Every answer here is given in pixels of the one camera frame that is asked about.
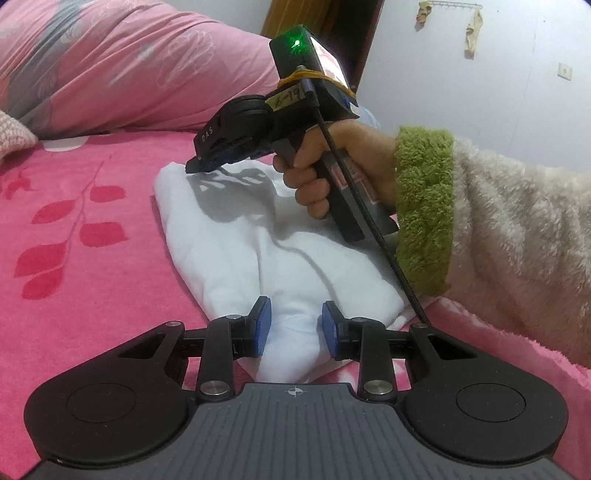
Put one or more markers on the white shirt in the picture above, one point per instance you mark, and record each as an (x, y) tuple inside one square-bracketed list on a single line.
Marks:
[(240, 249)]

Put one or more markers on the person's right forearm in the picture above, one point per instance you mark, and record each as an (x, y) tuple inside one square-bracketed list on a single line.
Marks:
[(508, 221)]

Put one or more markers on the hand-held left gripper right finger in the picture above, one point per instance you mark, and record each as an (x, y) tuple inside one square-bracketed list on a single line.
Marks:
[(330, 330)]

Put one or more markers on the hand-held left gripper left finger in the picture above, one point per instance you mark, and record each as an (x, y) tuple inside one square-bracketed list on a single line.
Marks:
[(261, 327)]

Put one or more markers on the pink and grey quilt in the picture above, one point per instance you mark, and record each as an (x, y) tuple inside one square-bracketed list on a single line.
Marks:
[(138, 64)]

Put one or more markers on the pink floral bed blanket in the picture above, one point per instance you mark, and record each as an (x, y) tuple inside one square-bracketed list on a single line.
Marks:
[(92, 286)]

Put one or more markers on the person's right hand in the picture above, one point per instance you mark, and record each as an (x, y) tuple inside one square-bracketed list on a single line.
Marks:
[(364, 143)]

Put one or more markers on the beige checkered cloth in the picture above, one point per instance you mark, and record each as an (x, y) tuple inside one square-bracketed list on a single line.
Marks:
[(11, 134)]

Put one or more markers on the small beige hanging cloth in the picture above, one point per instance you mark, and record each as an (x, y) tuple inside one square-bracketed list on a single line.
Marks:
[(424, 14)]

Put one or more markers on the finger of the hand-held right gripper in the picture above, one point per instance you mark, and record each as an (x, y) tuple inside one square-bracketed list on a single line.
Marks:
[(207, 164)]

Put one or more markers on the long beige hanging cloth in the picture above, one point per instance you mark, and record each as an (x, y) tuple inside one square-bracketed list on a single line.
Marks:
[(473, 34)]

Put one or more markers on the wall socket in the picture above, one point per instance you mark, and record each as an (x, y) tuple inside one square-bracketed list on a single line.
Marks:
[(565, 70)]

